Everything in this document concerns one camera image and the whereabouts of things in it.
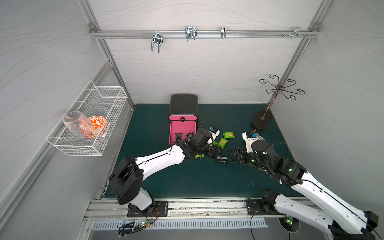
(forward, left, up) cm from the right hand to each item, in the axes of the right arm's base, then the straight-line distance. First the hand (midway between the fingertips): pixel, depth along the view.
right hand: (232, 150), depth 70 cm
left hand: (+5, +6, -7) cm, 10 cm away
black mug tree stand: (+37, -30, -21) cm, 52 cm away
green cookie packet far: (+23, -3, -22) cm, 32 cm away
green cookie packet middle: (+17, +1, -22) cm, 28 cm away
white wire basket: (+22, +67, +9) cm, 71 cm away
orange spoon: (+28, -22, -22) cm, 42 cm away
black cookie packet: (+16, +30, -15) cm, 37 cm away
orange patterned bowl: (+5, +62, +12) cm, 64 cm away
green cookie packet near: (+7, +17, -23) cm, 30 cm away
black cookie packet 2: (+5, +3, -22) cm, 22 cm away
